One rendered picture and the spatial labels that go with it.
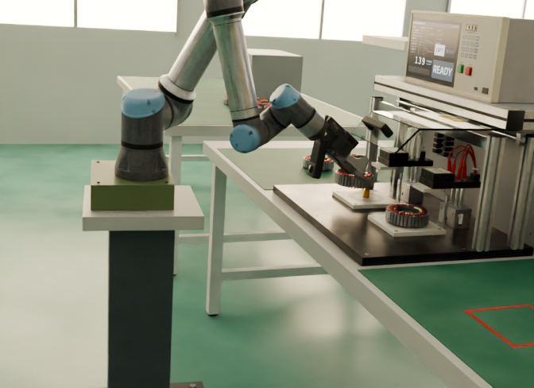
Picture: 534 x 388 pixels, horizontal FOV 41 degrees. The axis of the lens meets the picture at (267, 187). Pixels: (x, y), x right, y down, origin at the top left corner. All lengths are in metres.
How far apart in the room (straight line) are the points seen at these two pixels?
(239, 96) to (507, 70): 0.66
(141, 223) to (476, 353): 0.97
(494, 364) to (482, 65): 0.82
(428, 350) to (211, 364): 1.50
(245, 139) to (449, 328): 0.74
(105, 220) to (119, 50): 4.52
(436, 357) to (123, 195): 0.99
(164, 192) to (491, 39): 0.93
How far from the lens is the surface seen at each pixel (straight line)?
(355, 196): 2.11
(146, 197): 1.96
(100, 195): 1.96
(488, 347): 1.36
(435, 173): 1.88
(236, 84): 1.83
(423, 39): 2.11
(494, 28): 1.83
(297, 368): 2.75
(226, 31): 1.82
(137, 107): 1.94
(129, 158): 1.98
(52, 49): 6.32
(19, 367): 2.77
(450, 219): 1.95
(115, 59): 6.36
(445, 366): 1.31
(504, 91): 1.84
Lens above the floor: 1.32
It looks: 15 degrees down
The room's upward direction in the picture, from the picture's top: 4 degrees clockwise
